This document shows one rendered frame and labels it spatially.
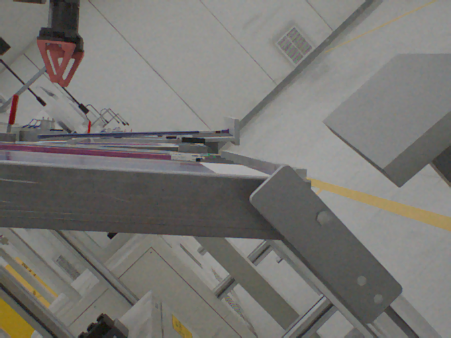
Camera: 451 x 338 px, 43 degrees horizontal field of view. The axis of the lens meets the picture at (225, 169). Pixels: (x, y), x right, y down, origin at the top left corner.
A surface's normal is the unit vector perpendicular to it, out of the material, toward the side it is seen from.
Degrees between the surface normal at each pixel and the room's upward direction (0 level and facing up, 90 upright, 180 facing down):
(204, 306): 90
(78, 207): 90
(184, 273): 90
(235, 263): 90
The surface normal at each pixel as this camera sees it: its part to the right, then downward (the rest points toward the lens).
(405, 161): -0.02, 0.20
